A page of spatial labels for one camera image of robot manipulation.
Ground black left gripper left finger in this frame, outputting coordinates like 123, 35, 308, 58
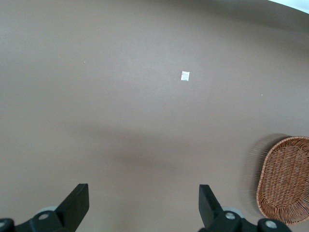
0, 183, 90, 232

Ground brown wicker basket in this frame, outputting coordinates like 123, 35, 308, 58
256, 135, 309, 226

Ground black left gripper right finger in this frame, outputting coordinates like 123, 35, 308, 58
199, 184, 293, 232

